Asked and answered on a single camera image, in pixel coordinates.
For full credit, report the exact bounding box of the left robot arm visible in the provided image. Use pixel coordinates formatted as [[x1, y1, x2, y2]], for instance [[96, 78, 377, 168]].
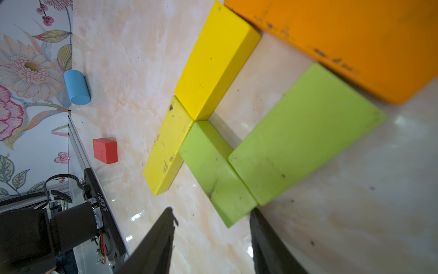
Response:
[[1, 202, 98, 274]]

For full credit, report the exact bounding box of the red block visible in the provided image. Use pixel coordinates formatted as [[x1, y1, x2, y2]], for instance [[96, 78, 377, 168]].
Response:
[[92, 138, 118, 164]]

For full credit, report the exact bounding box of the light blue block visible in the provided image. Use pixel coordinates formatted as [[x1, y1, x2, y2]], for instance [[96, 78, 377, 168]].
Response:
[[64, 70, 91, 106]]

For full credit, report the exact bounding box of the small yellow block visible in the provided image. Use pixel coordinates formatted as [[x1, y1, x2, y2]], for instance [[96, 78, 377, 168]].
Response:
[[175, 2, 261, 121]]

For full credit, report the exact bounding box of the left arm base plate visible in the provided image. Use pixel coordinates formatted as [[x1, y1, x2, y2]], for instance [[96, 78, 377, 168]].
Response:
[[81, 168, 127, 274]]

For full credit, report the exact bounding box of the orange long block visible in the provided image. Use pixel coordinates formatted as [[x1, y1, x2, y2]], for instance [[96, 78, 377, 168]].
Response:
[[225, 1, 438, 104]]

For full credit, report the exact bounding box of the aluminium front rail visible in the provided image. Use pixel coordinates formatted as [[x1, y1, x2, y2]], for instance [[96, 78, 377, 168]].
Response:
[[67, 111, 89, 188]]

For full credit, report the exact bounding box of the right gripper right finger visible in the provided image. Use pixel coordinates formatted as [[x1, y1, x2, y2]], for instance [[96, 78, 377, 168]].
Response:
[[249, 208, 307, 274]]

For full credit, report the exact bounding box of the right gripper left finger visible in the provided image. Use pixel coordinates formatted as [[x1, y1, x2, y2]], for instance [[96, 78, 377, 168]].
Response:
[[117, 207, 179, 274]]

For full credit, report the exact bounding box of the long yellow block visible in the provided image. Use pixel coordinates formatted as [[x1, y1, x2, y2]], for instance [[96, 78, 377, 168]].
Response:
[[143, 96, 194, 196]]

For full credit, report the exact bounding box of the lime green block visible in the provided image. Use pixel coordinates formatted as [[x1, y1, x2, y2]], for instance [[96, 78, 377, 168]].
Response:
[[229, 64, 386, 205], [179, 121, 258, 228]]

